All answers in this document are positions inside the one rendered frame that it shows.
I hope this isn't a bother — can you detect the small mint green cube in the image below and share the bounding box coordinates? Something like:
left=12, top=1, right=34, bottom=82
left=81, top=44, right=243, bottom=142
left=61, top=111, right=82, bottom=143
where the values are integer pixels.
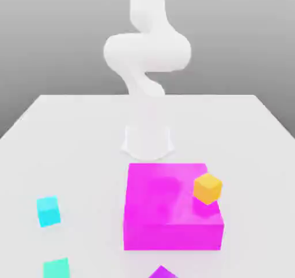
left=43, top=257, right=71, bottom=278

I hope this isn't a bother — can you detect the small cyan cube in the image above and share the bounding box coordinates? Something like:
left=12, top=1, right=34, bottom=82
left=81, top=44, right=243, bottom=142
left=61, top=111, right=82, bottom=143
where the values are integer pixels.
left=36, top=195, right=62, bottom=228

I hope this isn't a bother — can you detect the large magenta box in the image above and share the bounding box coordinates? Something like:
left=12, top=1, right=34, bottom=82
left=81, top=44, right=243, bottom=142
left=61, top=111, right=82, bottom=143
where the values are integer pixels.
left=123, top=163, right=225, bottom=251

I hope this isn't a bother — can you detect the small orange cube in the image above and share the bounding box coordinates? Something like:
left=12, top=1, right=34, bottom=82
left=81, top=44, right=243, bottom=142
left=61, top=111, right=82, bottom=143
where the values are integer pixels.
left=193, top=172, right=224, bottom=206

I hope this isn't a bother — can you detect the small purple cube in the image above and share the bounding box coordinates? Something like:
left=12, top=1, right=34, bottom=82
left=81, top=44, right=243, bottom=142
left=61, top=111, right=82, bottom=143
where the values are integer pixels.
left=147, top=264, right=179, bottom=278

